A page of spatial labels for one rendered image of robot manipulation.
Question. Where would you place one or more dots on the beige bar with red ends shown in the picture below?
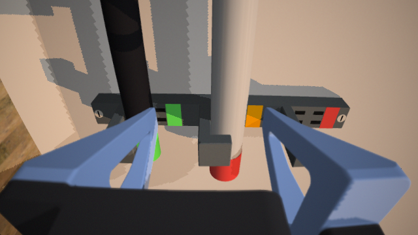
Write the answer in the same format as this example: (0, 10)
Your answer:
(233, 37)

